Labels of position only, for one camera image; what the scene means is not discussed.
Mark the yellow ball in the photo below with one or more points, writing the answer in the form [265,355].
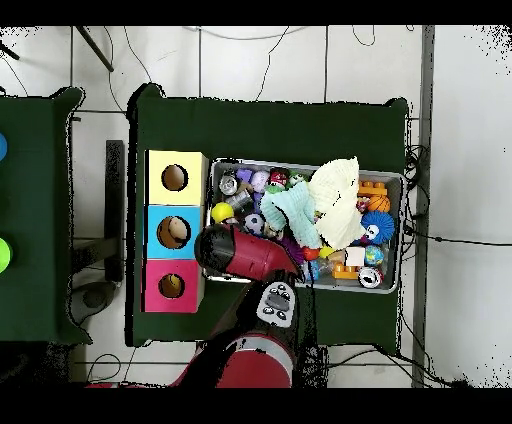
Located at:
[222,212]

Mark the mint green cloth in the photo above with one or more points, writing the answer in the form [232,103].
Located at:
[298,208]

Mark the cream yellow cloth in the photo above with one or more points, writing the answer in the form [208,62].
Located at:
[336,200]

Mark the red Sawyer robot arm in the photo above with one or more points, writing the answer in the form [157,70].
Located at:
[256,256]

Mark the shallow clear mesh bin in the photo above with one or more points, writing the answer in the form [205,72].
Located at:
[216,170]

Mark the wooden three-hole box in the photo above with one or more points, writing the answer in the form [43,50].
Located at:
[160,192]

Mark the small soccer ball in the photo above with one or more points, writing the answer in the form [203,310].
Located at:
[254,223]

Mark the small baseball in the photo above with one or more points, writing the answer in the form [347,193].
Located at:
[260,180]

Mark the green spiky ball with eye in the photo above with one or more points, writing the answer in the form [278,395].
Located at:
[296,177]

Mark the purple spiky ball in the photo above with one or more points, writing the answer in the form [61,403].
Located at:
[296,250]

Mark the dark green tablecloth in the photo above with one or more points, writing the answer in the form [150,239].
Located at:
[260,132]

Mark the small orange basketball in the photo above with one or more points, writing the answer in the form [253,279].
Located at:
[378,202]

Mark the blue spiky ball with eyes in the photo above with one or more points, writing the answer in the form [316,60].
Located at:
[382,224]

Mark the silver drink can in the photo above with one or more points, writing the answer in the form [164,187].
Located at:
[370,276]

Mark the black upright panel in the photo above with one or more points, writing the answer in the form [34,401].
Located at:
[114,208]

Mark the dark slanted rod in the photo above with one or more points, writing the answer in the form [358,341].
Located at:
[94,48]

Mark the green plastic cup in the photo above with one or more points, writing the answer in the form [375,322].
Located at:
[4,256]

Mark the blue and red stacking toy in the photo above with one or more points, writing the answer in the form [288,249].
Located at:
[2,147]

